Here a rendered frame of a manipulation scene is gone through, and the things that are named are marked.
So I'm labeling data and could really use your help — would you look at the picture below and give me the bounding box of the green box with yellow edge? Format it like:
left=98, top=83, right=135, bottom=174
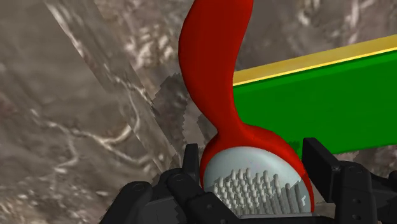
left=232, top=34, right=397, bottom=160

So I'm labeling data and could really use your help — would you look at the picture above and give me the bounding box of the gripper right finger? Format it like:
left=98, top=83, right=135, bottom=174
left=302, top=137, right=397, bottom=224

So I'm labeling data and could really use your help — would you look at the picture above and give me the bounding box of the red brush with grey bristles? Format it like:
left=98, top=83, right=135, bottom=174
left=178, top=0, right=316, bottom=217

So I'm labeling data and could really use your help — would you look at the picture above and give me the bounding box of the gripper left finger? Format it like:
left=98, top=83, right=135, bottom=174
left=99, top=143, right=240, bottom=224

